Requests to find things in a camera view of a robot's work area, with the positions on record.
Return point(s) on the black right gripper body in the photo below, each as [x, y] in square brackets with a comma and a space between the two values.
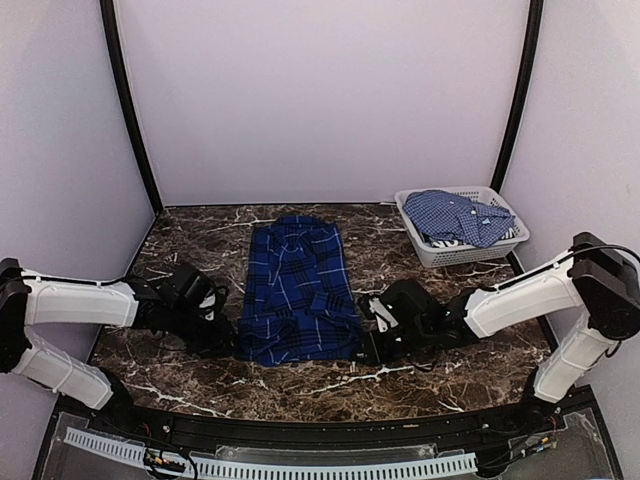
[394, 350]

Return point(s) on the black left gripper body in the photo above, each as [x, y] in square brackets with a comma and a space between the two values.
[201, 338]

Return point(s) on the blue plaid long sleeve shirt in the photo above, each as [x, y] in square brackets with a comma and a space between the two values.
[298, 304]

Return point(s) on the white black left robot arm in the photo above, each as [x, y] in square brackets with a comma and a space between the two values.
[29, 299]

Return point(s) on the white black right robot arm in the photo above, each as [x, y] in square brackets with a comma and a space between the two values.
[602, 280]

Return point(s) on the white plastic laundry basket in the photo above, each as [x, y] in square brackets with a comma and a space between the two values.
[437, 257]

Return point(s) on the black white garment in basket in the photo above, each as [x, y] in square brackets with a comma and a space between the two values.
[435, 243]

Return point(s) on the blue small-check shirt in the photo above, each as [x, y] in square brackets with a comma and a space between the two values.
[448, 216]

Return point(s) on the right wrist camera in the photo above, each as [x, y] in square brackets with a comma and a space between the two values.
[405, 303]

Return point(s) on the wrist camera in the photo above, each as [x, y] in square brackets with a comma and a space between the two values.
[191, 290]
[405, 303]

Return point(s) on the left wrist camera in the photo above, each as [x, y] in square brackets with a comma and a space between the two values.
[191, 290]

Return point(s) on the white slotted cable duct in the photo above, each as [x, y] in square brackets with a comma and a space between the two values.
[255, 463]

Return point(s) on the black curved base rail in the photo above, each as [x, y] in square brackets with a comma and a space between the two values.
[481, 428]

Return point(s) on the black frame post left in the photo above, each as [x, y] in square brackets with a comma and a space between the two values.
[128, 110]

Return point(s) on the black frame post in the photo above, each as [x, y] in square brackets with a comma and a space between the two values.
[523, 79]
[128, 110]

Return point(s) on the black frame post right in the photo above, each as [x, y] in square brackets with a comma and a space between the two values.
[523, 79]

